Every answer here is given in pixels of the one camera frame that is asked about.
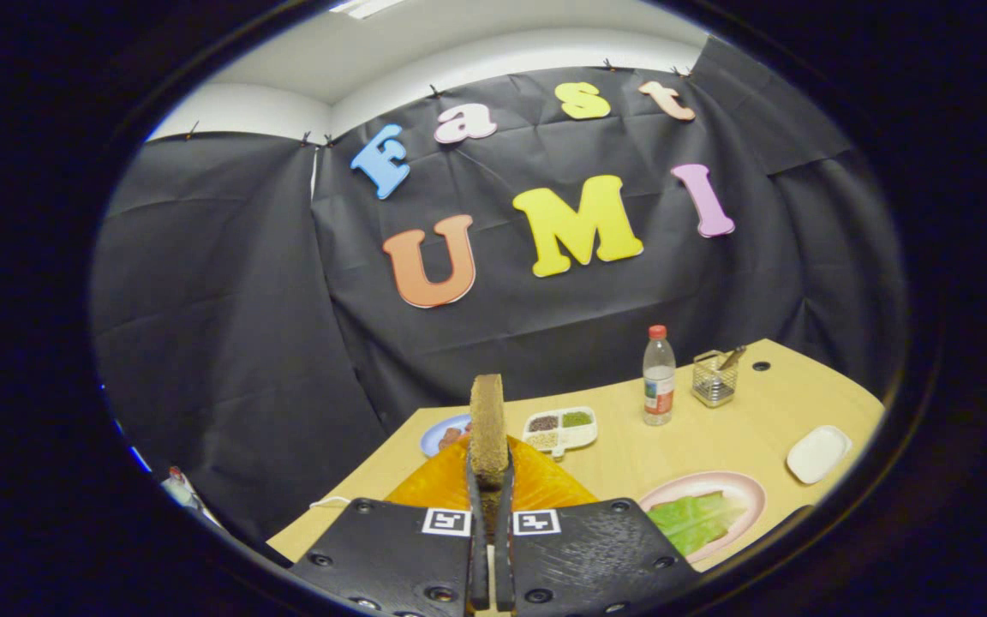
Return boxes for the ceiling light panel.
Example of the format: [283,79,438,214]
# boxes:
[329,0,404,20]

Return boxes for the clear bottle red cap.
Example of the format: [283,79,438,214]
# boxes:
[642,325,677,427]

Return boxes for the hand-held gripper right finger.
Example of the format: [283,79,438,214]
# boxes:
[493,433,702,617]

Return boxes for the pink round plate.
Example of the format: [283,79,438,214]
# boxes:
[637,470,768,565]

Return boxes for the brown bread slice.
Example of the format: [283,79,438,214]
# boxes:
[469,374,511,491]

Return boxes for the green lettuce leaf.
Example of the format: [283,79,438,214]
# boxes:
[648,490,749,558]

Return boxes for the white rectangular tray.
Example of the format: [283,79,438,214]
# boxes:
[786,425,852,486]

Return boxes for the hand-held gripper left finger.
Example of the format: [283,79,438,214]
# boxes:
[288,433,494,617]

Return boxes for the small blue plate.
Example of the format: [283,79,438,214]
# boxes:
[420,414,474,458]

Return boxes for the white compartment seed tray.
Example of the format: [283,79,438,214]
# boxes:
[522,406,599,455]

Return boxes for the metal mesh cutlery holder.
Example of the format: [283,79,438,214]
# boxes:
[691,349,739,409]

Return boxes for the small pale object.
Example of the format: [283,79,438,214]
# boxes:
[159,465,224,530]

